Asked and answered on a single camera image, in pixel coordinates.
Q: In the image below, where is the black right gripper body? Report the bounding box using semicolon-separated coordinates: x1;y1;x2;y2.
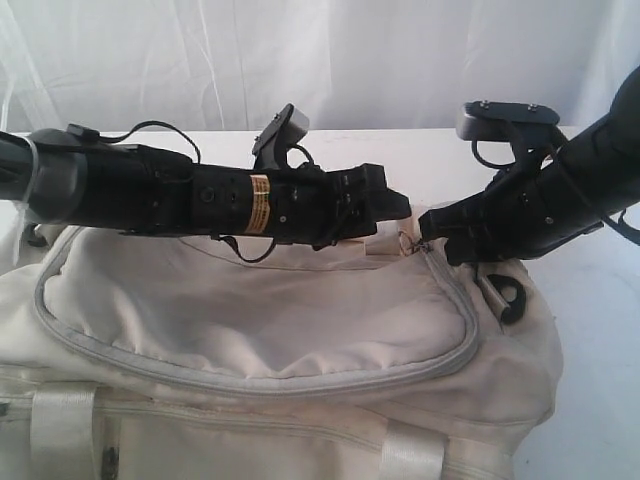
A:
447;169;550;265

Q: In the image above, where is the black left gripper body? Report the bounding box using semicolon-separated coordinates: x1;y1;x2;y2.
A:
267;163;387;250

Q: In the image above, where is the metal zipper pull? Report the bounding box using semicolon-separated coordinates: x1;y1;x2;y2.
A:
398;230;431;257

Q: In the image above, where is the cream white duffel bag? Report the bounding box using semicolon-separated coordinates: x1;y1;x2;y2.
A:
1;220;563;479

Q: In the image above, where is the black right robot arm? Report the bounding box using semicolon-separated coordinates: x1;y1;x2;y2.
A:
419;71;639;266

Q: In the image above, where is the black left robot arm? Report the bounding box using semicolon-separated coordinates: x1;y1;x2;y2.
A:
1;127;411;250

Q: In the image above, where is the white backdrop curtain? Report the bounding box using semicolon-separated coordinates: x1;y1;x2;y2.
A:
1;1;639;131

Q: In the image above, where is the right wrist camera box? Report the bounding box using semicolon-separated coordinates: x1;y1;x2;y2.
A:
455;100;567;170

